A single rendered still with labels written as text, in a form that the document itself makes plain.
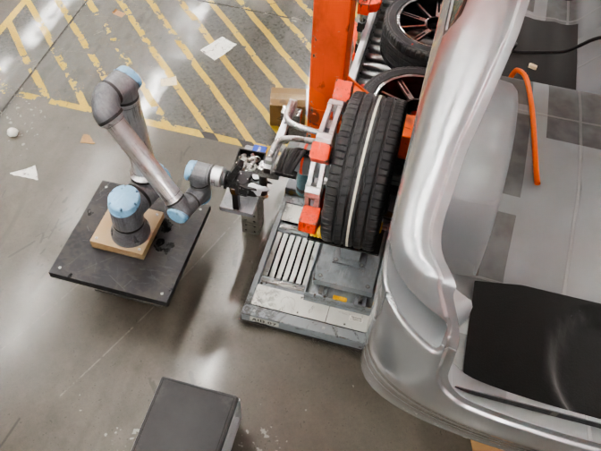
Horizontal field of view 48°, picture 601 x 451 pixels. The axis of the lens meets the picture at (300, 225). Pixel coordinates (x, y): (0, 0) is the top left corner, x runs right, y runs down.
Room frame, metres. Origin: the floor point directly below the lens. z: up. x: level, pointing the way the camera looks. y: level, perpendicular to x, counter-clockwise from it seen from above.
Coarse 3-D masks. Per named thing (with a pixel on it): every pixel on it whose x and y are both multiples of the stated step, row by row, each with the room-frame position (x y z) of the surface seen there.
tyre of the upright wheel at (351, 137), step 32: (352, 96) 2.06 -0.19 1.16; (384, 96) 2.12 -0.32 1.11; (352, 128) 1.87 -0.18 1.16; (384, 128) 1.87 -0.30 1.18; (352, 160) 1.75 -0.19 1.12; (384, 160) 1.74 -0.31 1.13; (352, 192) 1.66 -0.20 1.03; (384, 192) 1.65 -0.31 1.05; (320, 224) 1.65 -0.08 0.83; (352, 224) 1.60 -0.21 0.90
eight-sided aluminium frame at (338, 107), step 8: (328, 104) 2.05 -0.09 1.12; (336, 104) 2.05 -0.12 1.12; (344, 104) 2.08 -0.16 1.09; (328, 112) 2.00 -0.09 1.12; (336, 112) 2.00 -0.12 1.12; (336, 120) 1.96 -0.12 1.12; (320, 128) 1.91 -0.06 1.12; (336, 128) 2.22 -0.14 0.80; (320, 136) 1.86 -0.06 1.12; (328, 136) 1.86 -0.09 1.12; (336, 136) 2.20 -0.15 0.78; (312, 168) 1.77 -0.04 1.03; (320, 168) 1.77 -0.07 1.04; (312, 176) 1.75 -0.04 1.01; (320, 176) 1.75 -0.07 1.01; (312, 184) 1.73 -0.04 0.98; (320, 184) 1.72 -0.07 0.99; (304, 192) 1.71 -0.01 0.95; (312, 192) 1.70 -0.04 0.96; (320, 192) 1.70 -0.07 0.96; (304, 200) 1.71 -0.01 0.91
